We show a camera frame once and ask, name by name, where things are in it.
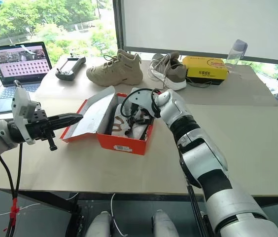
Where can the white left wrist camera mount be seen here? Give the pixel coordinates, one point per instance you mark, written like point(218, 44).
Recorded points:
point(20, 106)

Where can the white roller blind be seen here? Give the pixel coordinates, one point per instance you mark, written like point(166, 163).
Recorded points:
point(203, 24)

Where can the black table frame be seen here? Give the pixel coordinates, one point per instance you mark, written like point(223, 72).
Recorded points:
point(55, 202)

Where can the dark window frame post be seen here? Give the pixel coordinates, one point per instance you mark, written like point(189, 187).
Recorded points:
point(118, 24)

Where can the grey sneaker with white sole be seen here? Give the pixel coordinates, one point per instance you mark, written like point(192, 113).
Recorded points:
point(173, 74)

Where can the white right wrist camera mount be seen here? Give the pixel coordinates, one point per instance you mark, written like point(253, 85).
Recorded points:
point(142, 100)

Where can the beige hiking boot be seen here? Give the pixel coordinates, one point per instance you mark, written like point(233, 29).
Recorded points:
point(115, 71)

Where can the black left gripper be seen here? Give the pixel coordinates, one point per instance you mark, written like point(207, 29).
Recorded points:
point(38, 124)

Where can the yellow and black box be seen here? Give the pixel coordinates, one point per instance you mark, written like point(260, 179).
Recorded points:
point(206, 71)

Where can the orange shoebox with hinged lid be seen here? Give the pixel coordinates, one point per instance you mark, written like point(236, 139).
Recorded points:
point(119, 143)

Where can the blue open laptop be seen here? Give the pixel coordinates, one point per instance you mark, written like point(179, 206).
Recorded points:
point(18, 64)

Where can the black handheld remote controller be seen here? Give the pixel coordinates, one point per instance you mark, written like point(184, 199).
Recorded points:
point(70, 69)

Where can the silver rounded robot leg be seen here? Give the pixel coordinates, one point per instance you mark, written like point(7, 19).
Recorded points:
point(99, 224)
point(162, 224)

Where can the clear bottle with grey cap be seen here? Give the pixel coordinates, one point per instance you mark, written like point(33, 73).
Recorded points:
point(235, 53)

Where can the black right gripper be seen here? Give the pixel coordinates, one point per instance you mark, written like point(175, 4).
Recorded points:
point(139, 118)

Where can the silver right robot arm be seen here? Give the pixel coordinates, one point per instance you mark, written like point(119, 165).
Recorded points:
point(203, 160)

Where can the white shoe with brown pattern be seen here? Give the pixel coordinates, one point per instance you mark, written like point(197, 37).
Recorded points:
point(121, 123)

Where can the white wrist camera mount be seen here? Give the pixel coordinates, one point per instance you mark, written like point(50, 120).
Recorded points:
point(142, 100)
point(20, 106)

